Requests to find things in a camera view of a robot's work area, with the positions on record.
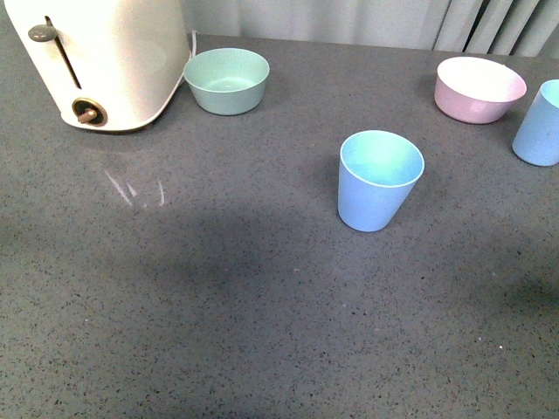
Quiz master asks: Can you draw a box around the green bowl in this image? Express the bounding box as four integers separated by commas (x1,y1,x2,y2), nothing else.
183,48,270,116

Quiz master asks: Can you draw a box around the white toaster cable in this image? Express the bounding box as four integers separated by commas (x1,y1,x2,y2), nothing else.
161,29,200,115

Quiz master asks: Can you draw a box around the blue cup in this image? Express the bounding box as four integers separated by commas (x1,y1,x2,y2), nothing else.
512,79,559,167
337,130,425,232

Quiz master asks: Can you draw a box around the white toaster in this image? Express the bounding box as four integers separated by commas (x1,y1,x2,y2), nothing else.
4,0,190,132

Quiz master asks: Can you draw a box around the pink bowl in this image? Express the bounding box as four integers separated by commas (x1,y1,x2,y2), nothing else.
434,57,527,125

